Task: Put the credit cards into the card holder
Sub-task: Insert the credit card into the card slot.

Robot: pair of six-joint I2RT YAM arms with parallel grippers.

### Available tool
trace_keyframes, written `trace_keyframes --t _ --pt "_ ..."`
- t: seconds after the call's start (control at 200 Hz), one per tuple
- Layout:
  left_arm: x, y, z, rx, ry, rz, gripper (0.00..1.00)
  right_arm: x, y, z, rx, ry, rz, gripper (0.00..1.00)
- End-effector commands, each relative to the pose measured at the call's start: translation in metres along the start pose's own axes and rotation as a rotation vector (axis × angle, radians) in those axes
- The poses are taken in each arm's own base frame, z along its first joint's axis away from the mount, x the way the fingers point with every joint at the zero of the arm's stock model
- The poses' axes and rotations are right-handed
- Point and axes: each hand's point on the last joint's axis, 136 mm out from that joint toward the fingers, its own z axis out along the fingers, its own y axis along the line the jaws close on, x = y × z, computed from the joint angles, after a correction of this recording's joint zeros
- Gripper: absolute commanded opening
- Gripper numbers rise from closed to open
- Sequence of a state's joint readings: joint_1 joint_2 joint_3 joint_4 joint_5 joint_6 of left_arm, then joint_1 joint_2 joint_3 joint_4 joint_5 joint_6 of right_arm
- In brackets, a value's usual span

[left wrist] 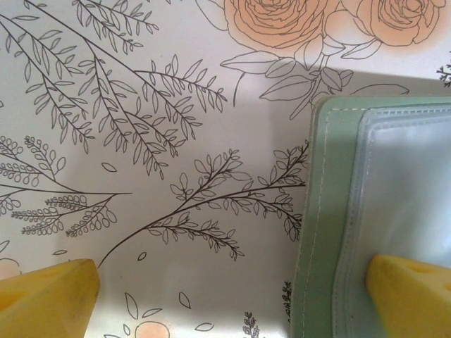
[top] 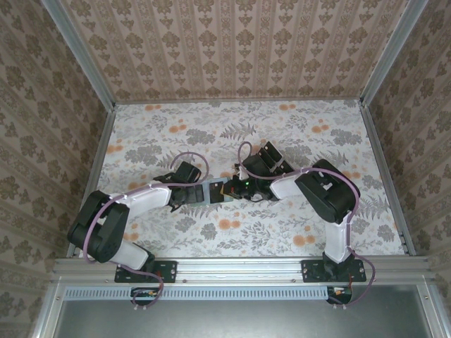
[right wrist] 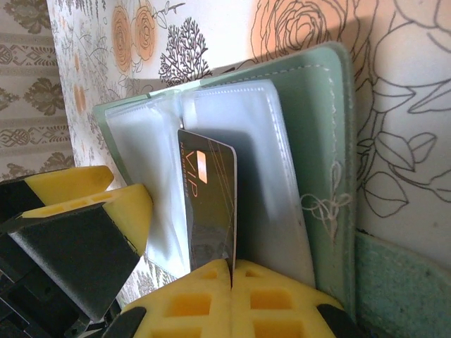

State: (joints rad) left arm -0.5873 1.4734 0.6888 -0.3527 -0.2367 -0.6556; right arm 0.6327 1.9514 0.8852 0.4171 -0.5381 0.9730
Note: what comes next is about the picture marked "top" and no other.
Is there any aluminium corner post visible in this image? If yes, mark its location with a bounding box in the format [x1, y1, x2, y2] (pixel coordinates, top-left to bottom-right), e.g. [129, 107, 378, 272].
[361, 0, 422, 106]
[40, 0, 117, 110]

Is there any aluminium lower frame rail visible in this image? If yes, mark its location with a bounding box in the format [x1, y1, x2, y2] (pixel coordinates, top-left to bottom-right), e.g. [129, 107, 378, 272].
[417, 277, 447, 338]
[33, 281, 66, 338]

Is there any grey metal sheet panel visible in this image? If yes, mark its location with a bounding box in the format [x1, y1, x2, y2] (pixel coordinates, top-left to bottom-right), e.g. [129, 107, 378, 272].
[56, 284, 436, 338]

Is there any black controller box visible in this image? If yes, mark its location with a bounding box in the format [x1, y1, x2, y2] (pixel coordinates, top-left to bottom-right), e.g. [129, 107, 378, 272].
[130, 287, 160, 306]
[326, 285, 354, 306]

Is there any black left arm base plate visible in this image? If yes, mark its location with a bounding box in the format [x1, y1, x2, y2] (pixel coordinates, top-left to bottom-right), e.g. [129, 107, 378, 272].
[114, 259, 177, 284]

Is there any aluminium back rail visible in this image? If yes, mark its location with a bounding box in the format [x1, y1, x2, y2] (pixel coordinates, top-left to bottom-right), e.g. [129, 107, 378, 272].
[114, 96, 364, 105]

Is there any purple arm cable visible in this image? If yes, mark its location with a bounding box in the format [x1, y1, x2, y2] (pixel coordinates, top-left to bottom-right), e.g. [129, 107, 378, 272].
[81, 151, 211, 313]
[238, 141, 376, 311]

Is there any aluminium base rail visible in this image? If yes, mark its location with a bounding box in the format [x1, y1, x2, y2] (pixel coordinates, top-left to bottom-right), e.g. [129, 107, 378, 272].
[51, 256, 431, 284]

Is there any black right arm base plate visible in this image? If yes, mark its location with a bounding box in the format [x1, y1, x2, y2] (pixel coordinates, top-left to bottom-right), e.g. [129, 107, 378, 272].
[302, 258, 366, 284]

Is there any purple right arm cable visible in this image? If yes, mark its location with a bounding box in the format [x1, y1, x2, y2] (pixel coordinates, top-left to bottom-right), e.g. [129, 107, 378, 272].
[238, 141, 376, 311]

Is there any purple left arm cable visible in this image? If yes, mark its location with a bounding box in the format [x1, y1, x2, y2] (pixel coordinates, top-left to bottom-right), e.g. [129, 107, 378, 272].
[81, 151, 211, 313]

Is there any aluminium side rail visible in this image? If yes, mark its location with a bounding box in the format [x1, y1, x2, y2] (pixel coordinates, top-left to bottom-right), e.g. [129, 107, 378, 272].
[359, 101, 416, 256]
[66, 102, 118, 260]

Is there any white slotted cable duct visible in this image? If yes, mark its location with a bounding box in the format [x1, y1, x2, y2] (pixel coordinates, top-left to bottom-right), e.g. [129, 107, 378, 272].
[65, 287, 330, 301]

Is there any floral patterned table cover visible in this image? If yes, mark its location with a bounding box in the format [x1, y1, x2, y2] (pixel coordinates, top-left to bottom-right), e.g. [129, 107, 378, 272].
[79, 99, 406, 258]

